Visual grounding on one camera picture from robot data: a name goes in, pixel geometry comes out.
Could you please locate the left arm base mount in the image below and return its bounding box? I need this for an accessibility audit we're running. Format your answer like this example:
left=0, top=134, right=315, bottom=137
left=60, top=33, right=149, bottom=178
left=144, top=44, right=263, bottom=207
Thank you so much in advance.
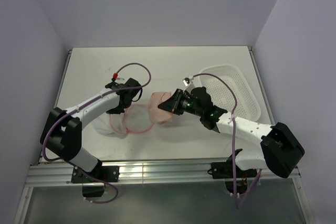
left=71, top=161, right=120, bottom=204

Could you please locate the pink bra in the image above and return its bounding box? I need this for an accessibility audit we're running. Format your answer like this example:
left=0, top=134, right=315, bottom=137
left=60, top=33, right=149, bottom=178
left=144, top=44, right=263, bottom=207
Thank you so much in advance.
left=148, top=92, right=173, bottom=125

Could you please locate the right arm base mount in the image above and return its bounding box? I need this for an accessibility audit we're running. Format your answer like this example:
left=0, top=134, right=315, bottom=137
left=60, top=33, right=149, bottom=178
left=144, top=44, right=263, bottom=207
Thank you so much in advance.
left=207, top=155, right=257, bottom=197

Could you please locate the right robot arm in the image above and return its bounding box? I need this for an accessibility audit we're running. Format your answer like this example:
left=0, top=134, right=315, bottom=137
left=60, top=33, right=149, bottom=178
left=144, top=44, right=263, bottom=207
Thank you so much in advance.
left=157, top=87, right=305, bottom=178

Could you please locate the aluminium rail frame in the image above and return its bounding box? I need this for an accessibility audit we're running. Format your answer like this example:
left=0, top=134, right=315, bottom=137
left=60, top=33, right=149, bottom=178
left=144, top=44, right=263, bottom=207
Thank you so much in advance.
left=26, top=157, right=301, bottom=185

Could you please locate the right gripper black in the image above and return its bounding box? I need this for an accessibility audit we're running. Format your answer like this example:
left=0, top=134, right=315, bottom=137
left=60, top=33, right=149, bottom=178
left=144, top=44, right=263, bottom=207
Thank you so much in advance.
left=158, top=89, right=203, bottom=117

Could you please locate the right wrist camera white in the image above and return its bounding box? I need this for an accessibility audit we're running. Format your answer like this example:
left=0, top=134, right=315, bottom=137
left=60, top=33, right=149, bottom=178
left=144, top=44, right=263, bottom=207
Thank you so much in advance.
left=183, top=76, right=195, bottom=92

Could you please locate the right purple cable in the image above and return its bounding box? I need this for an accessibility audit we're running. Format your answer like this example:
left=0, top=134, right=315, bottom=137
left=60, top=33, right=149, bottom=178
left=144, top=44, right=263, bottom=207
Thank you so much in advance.
left=191, top=73, right=263, bottom=209

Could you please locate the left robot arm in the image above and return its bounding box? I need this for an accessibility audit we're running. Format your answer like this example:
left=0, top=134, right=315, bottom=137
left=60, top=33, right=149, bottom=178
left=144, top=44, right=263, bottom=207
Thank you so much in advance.
left=40, top=78, right=142, bottom=182

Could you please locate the white mesh laundry bag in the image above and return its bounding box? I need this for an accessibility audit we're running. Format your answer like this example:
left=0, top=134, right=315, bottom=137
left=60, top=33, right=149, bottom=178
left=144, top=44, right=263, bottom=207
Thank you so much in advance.
left=91, top=104, right=153, bottom=138

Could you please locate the white perforated plastic basket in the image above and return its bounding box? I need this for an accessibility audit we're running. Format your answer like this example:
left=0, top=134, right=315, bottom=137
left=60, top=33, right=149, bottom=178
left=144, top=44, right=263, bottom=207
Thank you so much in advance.
left=199, top=65, right=261, bottom=122

